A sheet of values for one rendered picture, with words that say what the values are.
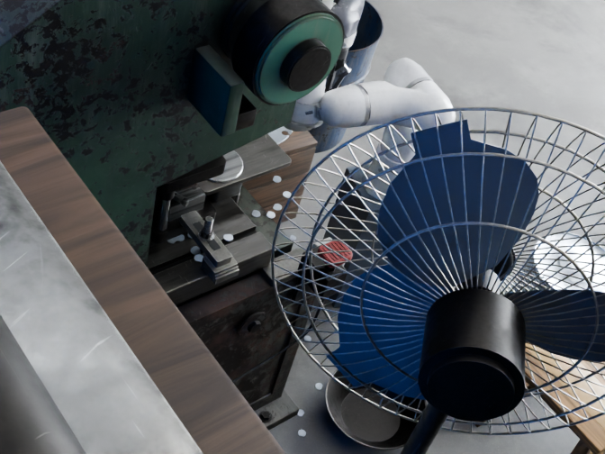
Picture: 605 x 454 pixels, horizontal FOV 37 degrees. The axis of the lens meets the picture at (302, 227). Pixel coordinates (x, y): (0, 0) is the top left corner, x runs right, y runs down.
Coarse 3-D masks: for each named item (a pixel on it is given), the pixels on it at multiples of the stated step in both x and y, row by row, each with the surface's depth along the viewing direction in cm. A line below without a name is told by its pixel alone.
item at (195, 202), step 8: (176, 192) 200; (184, 192) 201; (192, 192) 201; (200, 192) 202; (192, 200) 200; (200, 200) 202; (176, 208) 198; (184, 208) 200; (192, 208) 202; (200, 208) 204; (168, 216) 199; (176, 216) 200
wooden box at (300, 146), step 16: (288, 144) 285; (304, 144) 286; (304, 160) 291; (272, 176) 287; (288, 176) 292; (304, 176) 298; (256, 192) 289; (272, 192) 294; (272, 208) 300; (288, 208) 306
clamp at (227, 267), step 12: (192, 216) 200; (192, 228) 197; (204, 228) 194; (204, 240) 195; (216, 240) 196; (204, 252) 195; (216, 252) 194; (228, 252) 195; (204, 264) 195; (216, 264) 193; (228, 264) 195; (216, 276) 193; (228, 276) 195
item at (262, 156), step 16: (256, 144) 216; (272, 144) 218; (240, 160) 211; (256, 160) 212; (272, 160) 214; (288, 160) 215; (224, 176) 206; (240, 176) 208; (256, 176) 210; (208, 192) 202; (224, 192) 210
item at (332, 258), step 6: (330, 246) 201; (336, 246) 202; (342, 246) 202; (318, 252) 200; (342, 252) 201; (348, 252) 201; (324, 258) 199; (330, 258) 199; (336, 258) 199; (342, 258) 200; (348, 258) 200; (336, 264) 198
